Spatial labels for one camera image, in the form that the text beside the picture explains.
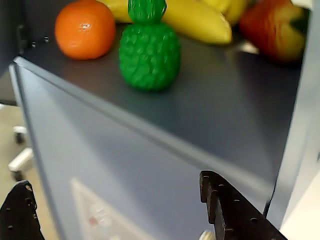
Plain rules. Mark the red yellow plastic apple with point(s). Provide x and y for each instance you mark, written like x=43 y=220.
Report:
x=272 y=32

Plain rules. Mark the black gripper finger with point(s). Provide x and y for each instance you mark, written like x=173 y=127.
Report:
x=17 y=215
x=237 y=217

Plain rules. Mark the green plastic pineapple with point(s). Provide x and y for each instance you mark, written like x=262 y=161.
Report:
x=150 y=57

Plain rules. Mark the large yellow plastic banana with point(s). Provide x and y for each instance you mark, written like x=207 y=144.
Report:
x=200 y=25

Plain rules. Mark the orange plastic fruit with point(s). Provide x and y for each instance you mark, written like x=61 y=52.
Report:
x=85 y=32

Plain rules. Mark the white chair base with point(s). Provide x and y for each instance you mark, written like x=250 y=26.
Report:
x=21 y=160

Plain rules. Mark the small yellow plastic banana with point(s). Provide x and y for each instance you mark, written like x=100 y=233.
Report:
x=232 y=10

